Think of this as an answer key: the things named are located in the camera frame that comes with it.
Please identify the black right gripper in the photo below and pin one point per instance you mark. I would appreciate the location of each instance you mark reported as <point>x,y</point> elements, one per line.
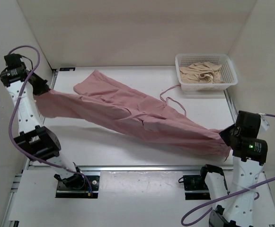
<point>224,134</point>

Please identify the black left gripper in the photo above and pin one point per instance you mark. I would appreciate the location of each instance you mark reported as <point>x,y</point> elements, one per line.
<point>42,88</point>

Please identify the pink trousers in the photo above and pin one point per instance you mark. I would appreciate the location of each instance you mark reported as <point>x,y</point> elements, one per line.
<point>113,105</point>

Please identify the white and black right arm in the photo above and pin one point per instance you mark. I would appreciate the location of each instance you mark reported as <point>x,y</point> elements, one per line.
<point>233,206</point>

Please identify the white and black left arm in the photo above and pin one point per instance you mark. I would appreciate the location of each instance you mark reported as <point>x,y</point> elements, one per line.
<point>36,141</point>

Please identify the beige trousers in basket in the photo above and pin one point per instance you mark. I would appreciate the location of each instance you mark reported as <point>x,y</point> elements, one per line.
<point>201,73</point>

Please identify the white perforated plastic basket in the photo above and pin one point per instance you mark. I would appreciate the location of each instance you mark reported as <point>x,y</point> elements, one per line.
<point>228,74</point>

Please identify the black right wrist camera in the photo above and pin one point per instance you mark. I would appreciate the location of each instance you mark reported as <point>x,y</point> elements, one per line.
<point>250,124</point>

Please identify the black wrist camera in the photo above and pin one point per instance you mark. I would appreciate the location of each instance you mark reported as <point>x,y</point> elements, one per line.
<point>250,124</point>
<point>13,61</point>

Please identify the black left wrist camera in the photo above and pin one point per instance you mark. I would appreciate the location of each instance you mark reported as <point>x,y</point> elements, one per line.
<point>13,61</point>

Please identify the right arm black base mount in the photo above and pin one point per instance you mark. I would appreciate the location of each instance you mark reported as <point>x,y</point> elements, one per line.
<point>194,187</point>

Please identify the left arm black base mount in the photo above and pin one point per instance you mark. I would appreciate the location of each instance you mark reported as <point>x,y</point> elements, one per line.
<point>80,188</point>

